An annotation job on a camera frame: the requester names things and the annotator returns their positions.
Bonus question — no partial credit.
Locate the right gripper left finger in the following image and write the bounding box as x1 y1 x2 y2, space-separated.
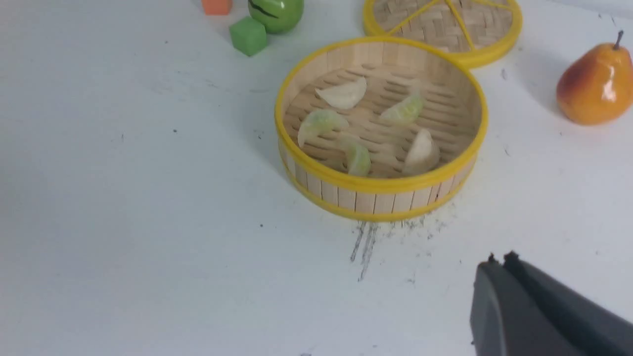
470 254 586 356

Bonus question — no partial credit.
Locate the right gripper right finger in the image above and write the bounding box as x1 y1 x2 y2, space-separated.
503 252 632 356

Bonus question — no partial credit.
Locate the green dumpling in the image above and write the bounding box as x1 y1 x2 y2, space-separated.
298 110 350 148
378 83 425 126
339 138 371 177

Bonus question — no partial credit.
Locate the white dumpling bottom edge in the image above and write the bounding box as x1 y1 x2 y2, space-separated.
315 77 367 110

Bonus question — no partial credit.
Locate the bamboo steamer tray yellow rim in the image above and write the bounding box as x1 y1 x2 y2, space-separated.
275 37 488 222

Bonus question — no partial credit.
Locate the woven bamboo steamer lid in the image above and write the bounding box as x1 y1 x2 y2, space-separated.
362 0 523 68

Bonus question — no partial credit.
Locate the orange toy pear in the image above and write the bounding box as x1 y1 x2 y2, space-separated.
556 30 633 126

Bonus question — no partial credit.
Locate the green toy watermelon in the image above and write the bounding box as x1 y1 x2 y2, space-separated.
247 0 304 35

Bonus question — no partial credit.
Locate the green cube block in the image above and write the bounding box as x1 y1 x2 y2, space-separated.
229 16 268 57

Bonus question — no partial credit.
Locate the orange cube block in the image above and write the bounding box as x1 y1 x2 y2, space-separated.
200 0 233 16

